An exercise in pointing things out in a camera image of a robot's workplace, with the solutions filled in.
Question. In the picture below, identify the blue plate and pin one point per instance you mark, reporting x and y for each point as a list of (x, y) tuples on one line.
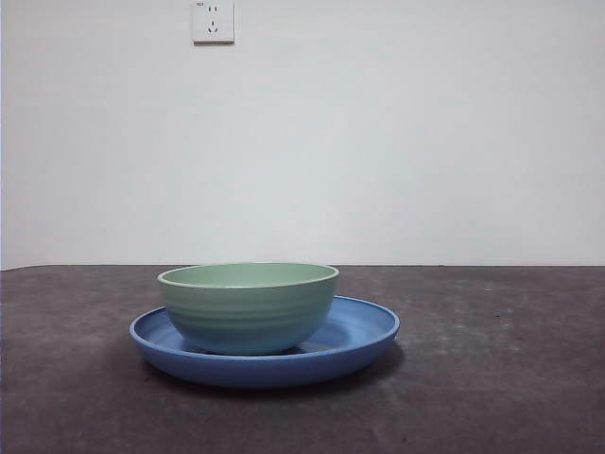
[(264, 371)]

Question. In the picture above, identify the green ribbed bowl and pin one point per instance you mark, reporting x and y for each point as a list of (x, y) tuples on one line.
[(248, 312)]

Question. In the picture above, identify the white wall socket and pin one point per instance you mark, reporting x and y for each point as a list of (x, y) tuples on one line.
[(212, 26)]

